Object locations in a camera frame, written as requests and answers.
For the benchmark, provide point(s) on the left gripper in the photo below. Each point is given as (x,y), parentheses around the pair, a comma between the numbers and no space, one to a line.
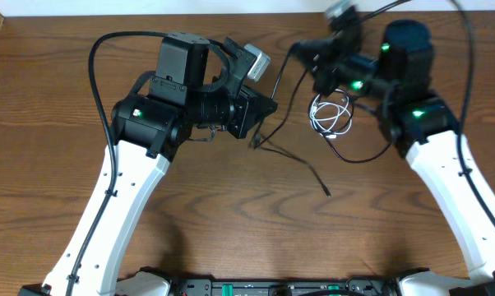
(242,111)

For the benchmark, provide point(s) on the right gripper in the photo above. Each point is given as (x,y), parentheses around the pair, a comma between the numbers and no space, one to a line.
(329,71)

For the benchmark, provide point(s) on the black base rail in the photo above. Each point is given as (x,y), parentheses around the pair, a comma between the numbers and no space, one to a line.
(359,286)

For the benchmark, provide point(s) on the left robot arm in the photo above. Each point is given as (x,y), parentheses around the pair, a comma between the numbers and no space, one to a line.
(198,83)

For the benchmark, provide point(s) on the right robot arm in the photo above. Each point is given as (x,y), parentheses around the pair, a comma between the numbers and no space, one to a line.
(418,123)

